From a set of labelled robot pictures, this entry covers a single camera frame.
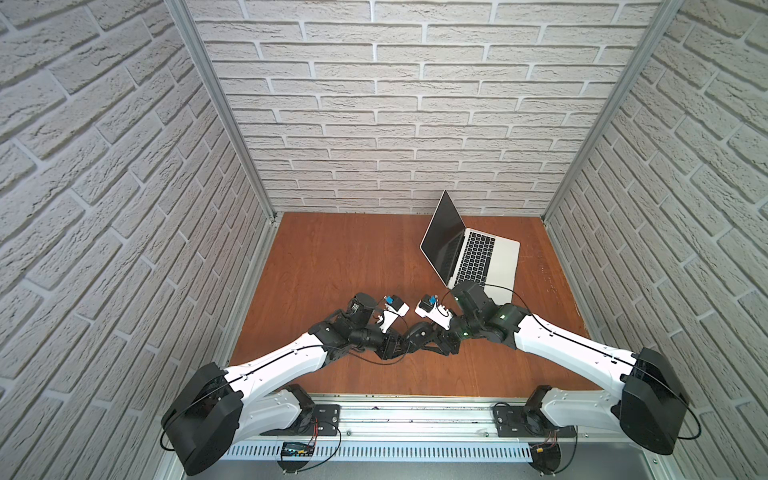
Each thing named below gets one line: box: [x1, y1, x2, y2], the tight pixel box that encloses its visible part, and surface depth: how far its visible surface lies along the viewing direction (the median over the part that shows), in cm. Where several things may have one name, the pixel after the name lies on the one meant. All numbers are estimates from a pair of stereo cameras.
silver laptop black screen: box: [420, 190, 520, 305], surface depth 108 cm
